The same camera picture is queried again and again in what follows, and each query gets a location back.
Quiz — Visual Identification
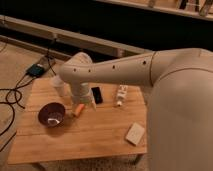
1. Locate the black cable left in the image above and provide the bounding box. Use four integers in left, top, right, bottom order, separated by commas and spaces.
0, 34, 58, 153

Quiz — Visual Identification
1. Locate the dark purple bowl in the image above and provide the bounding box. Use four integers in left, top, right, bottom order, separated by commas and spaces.
38, 102, 65, 127

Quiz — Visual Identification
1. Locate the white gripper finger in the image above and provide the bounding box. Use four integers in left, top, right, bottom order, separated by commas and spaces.
91, 101, 96, 111
71, 103, 78, 111

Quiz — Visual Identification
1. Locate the black power adapter left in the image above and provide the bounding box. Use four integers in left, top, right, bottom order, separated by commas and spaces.
26, 64, 45, 78

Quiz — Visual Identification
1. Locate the orange carrot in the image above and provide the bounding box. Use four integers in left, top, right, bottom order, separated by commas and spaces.
73, 104, 85, 117

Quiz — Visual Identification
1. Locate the wooden table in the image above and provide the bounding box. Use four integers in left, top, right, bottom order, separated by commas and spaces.
8, 78, 147, 164

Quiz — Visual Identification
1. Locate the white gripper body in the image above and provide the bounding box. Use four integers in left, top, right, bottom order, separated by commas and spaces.
70, 83, 92, 104

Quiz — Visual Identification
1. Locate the white card box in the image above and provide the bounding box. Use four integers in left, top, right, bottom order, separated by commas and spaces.
125, 123, 145, 146

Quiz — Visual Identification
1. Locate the white tube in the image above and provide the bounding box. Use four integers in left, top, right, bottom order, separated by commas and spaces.
116, 85, 128, 106

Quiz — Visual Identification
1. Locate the clear plastic cup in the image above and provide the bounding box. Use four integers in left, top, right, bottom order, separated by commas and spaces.
50, 75, 66, 97

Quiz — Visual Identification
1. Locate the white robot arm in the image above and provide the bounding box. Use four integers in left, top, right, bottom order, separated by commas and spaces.
59, 48, 213, 171

